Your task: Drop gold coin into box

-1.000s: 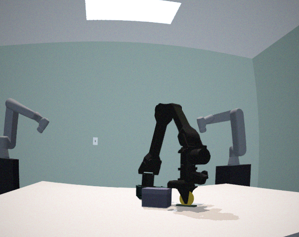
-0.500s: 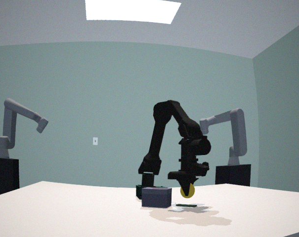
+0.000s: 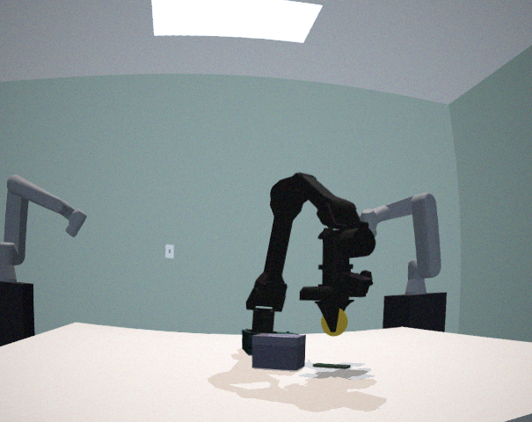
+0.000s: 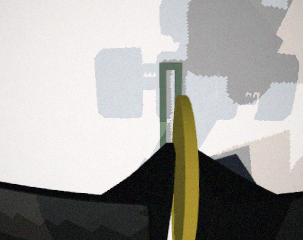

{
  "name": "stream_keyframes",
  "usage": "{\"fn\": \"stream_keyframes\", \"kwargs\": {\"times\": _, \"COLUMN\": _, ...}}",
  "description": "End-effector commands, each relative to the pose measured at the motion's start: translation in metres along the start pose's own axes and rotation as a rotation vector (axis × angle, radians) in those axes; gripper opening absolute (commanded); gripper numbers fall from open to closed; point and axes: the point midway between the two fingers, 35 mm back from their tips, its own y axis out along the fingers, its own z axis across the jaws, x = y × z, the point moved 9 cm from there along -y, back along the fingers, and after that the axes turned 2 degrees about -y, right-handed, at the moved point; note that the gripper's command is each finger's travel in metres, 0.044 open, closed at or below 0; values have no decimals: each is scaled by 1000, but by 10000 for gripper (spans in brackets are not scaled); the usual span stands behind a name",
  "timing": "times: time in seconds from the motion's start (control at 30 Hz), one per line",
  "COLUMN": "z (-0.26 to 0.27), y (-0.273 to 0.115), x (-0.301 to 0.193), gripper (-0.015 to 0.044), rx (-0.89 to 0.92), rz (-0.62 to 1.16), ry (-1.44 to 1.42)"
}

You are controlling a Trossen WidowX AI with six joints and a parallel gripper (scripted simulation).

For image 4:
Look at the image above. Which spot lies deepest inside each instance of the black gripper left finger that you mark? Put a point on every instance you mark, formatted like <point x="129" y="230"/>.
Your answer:
<point x="139" y="208"/>

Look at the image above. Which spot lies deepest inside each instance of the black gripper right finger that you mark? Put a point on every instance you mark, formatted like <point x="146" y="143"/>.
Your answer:
<point x="233" y="208"/>

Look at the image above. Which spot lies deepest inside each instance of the gold coin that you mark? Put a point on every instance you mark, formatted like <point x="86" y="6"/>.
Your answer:
<point x="185" y="201"/>

